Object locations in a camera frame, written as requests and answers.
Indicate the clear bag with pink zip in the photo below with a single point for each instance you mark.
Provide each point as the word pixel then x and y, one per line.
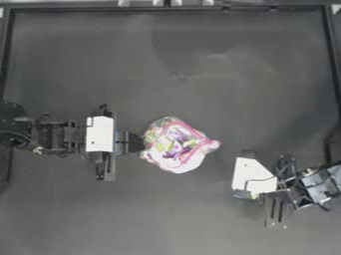
pixel 177 146

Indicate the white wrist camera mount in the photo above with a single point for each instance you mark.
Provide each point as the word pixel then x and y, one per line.
pixel 250 174
pixel 99 132

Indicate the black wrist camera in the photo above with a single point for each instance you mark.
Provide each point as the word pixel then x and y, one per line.
pixel 242 194

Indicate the silver frame bracket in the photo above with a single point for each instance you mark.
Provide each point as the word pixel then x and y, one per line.
pixel 123 2
pixel 175 2
pixel 158 2
pixel 207 2

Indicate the black table frame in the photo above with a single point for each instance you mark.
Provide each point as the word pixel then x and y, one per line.
pixel 67 7

